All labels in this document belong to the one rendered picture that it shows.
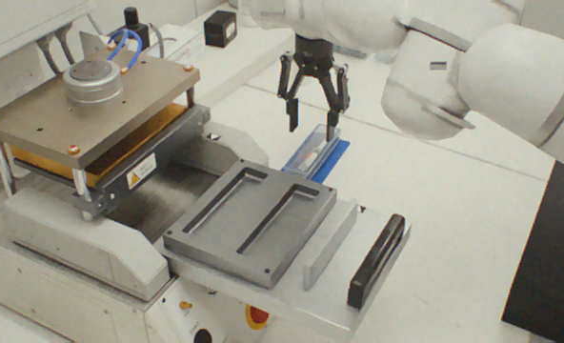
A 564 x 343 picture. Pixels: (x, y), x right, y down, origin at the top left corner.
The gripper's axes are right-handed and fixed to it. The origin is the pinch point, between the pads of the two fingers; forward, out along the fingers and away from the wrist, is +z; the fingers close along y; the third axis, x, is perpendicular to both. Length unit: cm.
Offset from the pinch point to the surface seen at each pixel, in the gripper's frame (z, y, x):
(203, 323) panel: 0, 8, -55
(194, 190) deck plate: -8.0, -3.9, -38.0
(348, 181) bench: 10.2, 9.7, -2.6
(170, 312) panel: -5, 5, -59
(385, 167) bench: 10.3, 15.0, 5.6
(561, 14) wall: 48, 36, 203
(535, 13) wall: 50, 25, 204
